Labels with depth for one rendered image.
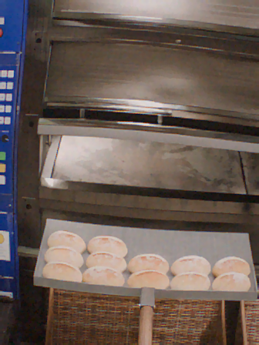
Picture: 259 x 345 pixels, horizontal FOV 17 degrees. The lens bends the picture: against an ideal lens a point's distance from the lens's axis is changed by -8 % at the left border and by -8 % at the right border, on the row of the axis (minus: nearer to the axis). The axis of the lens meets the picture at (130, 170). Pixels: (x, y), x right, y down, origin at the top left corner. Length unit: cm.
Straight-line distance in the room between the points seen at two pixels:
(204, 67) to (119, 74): 24
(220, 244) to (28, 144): 62
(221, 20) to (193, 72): 20
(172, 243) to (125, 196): 30
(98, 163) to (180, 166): 24
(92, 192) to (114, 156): 25
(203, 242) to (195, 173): 43
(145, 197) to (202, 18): 57
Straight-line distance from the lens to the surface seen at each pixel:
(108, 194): 255
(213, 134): 232
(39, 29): 239
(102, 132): 232
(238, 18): 235
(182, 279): 207
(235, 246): 232
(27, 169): 254
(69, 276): 206
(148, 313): 194
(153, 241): 231
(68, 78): 242
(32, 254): 223
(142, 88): 241
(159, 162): 276
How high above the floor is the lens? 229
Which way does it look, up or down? 24 degrees down
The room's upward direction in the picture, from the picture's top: 5 degrees clockwise
